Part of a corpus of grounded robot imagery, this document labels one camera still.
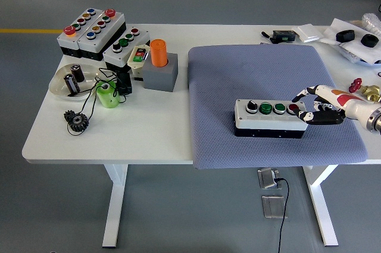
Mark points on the closed metal floor socket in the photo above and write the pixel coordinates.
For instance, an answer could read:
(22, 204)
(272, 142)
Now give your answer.
(272, 206)

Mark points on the grey-blue textured mat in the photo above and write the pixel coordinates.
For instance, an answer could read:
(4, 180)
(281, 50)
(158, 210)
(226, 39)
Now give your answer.
(238, 86)

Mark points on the black module with green terminal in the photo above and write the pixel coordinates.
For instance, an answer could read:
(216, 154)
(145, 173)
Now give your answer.
(284, 35)

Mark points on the orange plastic cylinder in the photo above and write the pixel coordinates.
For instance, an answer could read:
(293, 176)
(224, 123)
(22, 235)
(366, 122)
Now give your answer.
(158, 53)

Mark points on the large black steel gear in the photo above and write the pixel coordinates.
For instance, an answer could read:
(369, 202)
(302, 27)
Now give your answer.
(78, 122)

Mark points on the black power adapter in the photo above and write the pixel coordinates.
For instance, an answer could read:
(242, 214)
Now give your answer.
(124, 84)

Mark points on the dark brown capacitor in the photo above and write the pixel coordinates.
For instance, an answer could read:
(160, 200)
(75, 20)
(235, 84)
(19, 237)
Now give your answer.
(71, 84)
(78, 74)

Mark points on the open metal floor socket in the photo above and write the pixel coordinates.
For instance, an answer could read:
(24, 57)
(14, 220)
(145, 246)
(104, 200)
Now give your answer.
(266, 178)

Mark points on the grey block with hole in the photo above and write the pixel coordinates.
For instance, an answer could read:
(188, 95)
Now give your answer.
(157, 78)

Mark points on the small black steel gear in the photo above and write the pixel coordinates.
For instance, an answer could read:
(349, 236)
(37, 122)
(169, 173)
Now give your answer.
(68, 114)

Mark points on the four-button box with selector knob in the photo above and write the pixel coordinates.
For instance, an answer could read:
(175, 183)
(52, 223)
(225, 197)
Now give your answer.
(268, 122)
(122, 53)

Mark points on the white wall switch panel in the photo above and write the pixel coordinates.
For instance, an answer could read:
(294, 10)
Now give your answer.
(308, 34)

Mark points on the white table leg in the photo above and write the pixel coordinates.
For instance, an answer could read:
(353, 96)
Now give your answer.
(323, 205)
(114, 205)

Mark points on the clear shallow dish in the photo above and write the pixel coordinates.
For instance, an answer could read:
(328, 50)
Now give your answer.
(58, 83)

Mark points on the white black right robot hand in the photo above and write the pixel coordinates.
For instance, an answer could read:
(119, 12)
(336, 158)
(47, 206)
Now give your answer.
(336, 101)

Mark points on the cream red-green switch box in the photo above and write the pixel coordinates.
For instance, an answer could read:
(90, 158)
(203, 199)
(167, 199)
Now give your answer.
(137, 62)

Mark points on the five-button box, red mushroom button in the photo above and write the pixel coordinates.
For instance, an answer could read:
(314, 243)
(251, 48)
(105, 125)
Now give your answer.
(70, 40)
(98, 35)

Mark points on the green plastic spool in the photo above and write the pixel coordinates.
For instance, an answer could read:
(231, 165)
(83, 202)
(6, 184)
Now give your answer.
(108, 96)

